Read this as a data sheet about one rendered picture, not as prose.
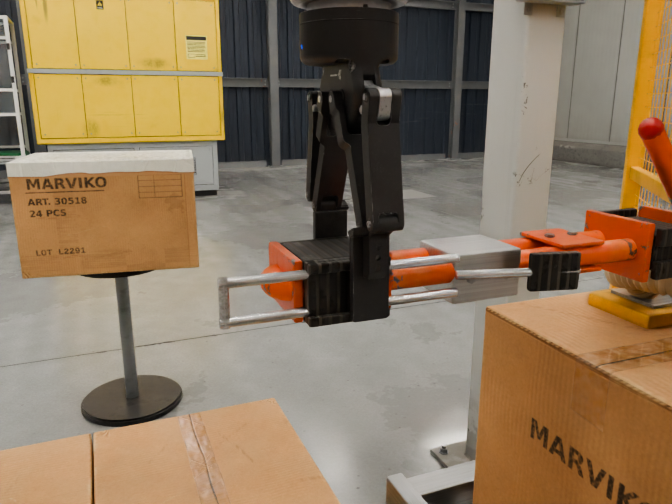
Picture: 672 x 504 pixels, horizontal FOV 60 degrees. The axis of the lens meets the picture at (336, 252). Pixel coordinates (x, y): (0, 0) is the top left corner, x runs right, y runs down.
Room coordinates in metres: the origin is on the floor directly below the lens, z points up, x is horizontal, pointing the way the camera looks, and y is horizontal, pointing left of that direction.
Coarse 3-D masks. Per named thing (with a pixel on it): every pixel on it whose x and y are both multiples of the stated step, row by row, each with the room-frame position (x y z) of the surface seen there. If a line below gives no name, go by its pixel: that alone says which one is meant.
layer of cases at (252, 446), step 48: (96, 432) 1.09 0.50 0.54; (144, 432) 1.09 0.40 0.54; (192, 432) 1.09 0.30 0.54; (240, 432) 1.09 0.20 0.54; (288, 432) 1.09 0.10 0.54; (0, 480) 0.93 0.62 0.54; (48, 480) 0.93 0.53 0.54; (96, 480) 0.93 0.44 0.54; (144, 480) 0.93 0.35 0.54; (192, 480) 0.93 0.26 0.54; (240, 480) 0.93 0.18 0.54; (288, 480) 0.93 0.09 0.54
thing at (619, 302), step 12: (624, 288) 0.76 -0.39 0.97; (588, 300) 0.76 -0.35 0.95; (600, 300) 0.74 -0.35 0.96; (612, 300) 0.72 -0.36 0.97; (624, 300) 0.72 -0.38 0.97; (636, 300) 0.71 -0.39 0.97; (648, 300) 0.71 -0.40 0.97; (660, 300) 0.71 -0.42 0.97; (612, 312) 0.72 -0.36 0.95; (624, 312) 0.70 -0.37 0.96; (636, 312) 0.68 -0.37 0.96; (648, 312) 0.68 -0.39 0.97; (660, 312) 0.68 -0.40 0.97; (648, 324) 0.67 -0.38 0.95; (660, 324) 0.67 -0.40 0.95
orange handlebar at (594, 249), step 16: (512, 240) 0.56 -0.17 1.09; (528, 240) 0.56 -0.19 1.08; (544, 240) 0.54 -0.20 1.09; (560, 240) 0.54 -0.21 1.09; (576, 240) 0.54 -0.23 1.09; (592, 240) 0.54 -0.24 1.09; (608, 240) 0.55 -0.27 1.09; (624, 240) 0.55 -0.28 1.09; (400, 256) 0.51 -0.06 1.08; (416, 256) 0.51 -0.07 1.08; (528, 256) 0.51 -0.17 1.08; (592, 256) 0.53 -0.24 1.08; (608, 256) 0.54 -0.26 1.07; (624, 256) 0.55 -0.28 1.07; (272, 272) 0.45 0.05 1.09; (400, 272) 0.46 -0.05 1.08; (416, 272) 0.46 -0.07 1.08; (432, 272) 0.47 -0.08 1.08; (448, 272) 0.47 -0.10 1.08; (272, 288) 0.43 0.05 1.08; (288, 288) 0.43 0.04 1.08; (400, 288) 0.46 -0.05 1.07
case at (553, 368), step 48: (528, 336) 0.67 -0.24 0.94; (576, 336) 0.64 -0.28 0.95; (624, 336) 0.64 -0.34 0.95; (528, 384) 0.66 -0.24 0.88; (576, 384) 0.59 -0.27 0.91; (624, 384) 0.53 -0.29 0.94; (480, 432) 0.74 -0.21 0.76; (528, 432) 0.65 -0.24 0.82; (576, 432) 0.58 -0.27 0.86; (624, 432) 0.52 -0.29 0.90; (480, 480) 0.74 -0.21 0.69; (528, 480) 0.64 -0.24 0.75; (576, 480) 0.57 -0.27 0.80; (624, 480) 0.52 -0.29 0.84
